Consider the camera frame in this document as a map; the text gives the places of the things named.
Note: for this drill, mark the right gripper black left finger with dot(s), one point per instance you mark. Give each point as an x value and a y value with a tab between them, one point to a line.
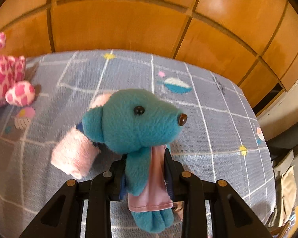
62	215

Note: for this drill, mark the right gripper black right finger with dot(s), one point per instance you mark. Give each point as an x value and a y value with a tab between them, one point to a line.
230	215

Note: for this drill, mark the pink towel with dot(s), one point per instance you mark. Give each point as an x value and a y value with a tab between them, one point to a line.
75	153

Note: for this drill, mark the blue plush bear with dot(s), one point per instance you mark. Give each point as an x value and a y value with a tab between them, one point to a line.
136	123

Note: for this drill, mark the brown satin scrunchie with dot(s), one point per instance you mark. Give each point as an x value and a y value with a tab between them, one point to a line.
178	209

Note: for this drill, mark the rattan chair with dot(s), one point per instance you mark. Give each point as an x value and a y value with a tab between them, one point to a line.
284	231

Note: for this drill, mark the pink white spotted plush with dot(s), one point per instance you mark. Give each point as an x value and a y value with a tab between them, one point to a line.
14	89

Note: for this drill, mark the wooden wardrobe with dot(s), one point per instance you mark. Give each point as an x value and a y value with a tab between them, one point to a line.
254	43

